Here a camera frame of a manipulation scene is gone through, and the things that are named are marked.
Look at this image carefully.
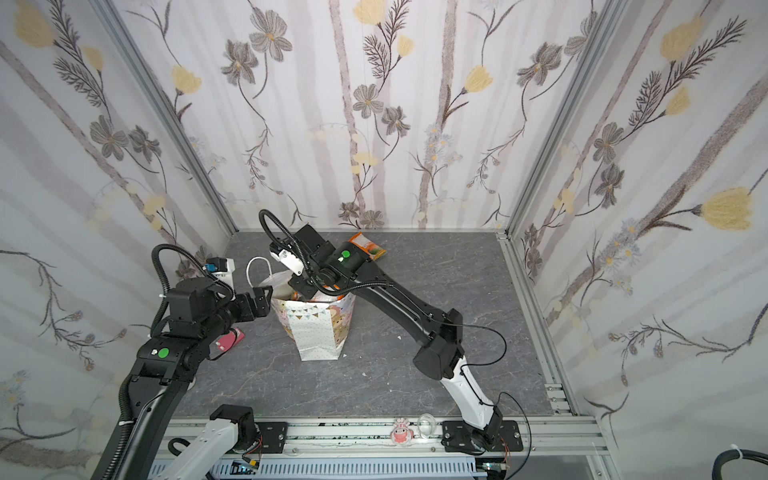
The white cartoon paper bag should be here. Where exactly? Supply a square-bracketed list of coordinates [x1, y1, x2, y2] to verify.
[245, 256, 355, 361]

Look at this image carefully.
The orange mango snack packet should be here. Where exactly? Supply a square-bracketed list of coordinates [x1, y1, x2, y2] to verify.
[349, 232, 386, 261]

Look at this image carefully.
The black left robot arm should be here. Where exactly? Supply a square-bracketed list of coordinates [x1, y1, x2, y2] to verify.
[92, 243, 273, 479]

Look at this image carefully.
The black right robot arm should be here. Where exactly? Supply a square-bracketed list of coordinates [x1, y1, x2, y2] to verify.
[258, 209, 532, 456]

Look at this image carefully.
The pink eraser block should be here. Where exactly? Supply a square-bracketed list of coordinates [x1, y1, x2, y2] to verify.
[214, 327, 245, 353]

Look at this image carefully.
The clear glass ornament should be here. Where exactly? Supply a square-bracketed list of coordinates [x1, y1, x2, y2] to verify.
[416, 413, 437, 439]

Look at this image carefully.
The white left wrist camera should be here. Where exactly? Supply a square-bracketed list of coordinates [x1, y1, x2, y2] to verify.
[204, 257, 235, 298]

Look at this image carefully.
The white vented cable duct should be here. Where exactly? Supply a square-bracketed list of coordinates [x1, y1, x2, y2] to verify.
[210, 458, 488, 479]

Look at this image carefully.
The black corrugated hose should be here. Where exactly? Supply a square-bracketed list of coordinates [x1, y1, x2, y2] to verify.
[711, 446, 768, 480]

